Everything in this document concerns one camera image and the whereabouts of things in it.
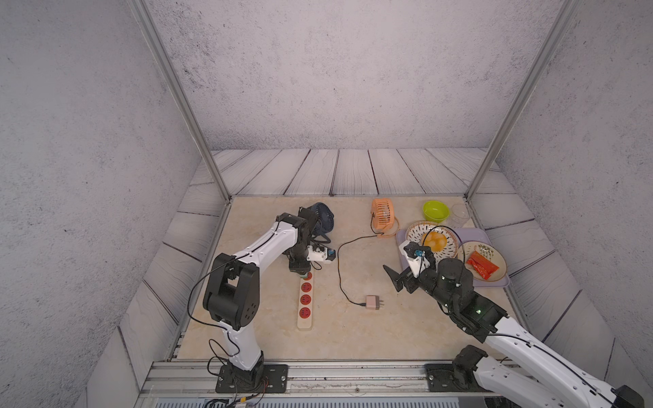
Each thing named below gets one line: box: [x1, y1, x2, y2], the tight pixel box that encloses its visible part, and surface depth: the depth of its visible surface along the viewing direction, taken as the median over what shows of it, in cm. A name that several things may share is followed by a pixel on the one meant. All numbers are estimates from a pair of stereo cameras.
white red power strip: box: [297, 271, 314, 329], surface depth 88 cm
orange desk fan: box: [370, 198, 400, 239], surface depth 104 cm
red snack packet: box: [465, 250, 500, 280], surface depth 96 cm
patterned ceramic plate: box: [405, 221, 459, 267], surface depth 104 cm
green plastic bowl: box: [422, 199, 450, 223], surface depth 113 cm
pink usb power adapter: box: [365, 294, 385, 311], surface depth 88 cm
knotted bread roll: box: [423, 231, 448, 253], surface depth 103 cm
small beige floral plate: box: [457, 239, 508, 283], surface depth 98 cm
